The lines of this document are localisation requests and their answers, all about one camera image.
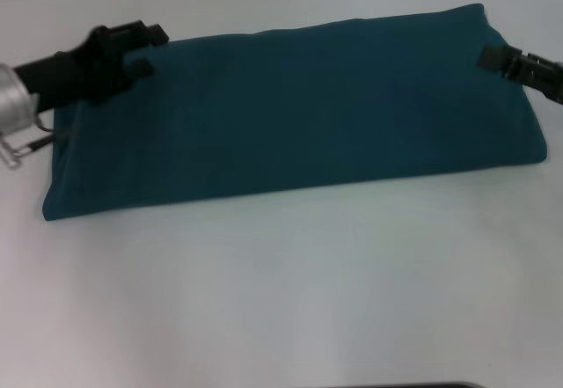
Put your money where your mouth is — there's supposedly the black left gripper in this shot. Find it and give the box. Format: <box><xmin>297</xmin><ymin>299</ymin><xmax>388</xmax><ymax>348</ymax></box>
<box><xmin>11</xmin><ymin>19</ymin><xmax>171</xmax><ymax>108</ymax></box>

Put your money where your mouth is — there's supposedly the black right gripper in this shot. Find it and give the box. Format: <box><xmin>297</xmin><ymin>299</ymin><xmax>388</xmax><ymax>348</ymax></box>
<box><xmin>478</xmin><ymin>44</ymin><xmax>563</xmax><ymax>106</ymax></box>

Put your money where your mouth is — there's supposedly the teal t-shirt with beige print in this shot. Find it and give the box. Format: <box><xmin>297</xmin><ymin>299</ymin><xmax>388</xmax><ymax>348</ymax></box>
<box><xmin>40</xmin><ymin>2</ymin><xmax>549</xmax><ymax>225</ymax></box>

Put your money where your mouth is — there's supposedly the small silver plug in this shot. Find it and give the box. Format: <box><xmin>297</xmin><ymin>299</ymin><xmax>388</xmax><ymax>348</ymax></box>
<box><xmin>0</xmin><ymin>132</ymin><xmax>35</xmax><ymax>170</ymax></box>

